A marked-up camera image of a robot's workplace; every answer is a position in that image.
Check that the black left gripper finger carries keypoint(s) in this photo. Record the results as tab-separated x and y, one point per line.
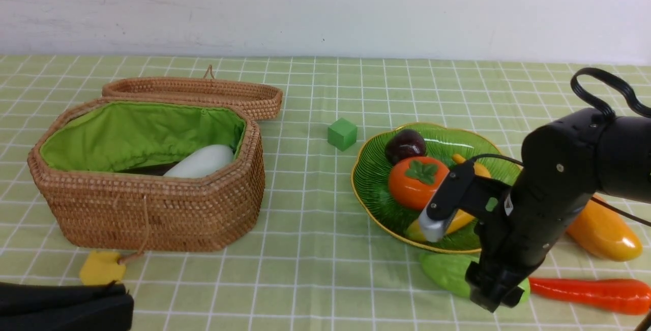
39	307

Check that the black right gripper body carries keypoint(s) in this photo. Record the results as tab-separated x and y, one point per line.
530	219

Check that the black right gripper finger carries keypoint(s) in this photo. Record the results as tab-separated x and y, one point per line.
492	285

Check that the green toy bitter gourd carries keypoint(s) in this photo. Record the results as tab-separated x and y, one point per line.
448	270

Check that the yellow toy banana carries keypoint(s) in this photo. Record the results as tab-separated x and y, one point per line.
414	232

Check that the orange toy persimmon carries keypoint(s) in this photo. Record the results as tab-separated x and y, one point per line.
413	181

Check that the dark purple toy mangosteen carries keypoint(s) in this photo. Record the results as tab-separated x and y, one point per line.
405	144

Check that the dark purple toy eggplant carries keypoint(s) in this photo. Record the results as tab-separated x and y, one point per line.
155	170

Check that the white toy radish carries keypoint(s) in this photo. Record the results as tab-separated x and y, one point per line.
203	162

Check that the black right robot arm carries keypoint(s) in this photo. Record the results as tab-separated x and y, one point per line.
563	164

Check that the orange yellow toy mango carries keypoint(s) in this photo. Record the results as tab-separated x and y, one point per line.
603	233

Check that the red orange toy carrot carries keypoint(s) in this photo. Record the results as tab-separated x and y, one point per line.
625	296

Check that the green glass leaf plate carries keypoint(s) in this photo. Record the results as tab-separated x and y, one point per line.
370	176

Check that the green fabric basket liner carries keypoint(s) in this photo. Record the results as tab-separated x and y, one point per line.
123	135

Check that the green foam cube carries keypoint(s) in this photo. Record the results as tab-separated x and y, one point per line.
342	134

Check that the woven wicker basket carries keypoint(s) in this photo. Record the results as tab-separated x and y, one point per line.
158	213

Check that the woven wicker basket lid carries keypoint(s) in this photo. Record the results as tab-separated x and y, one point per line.
258	101

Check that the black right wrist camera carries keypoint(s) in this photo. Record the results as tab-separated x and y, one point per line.
447	204

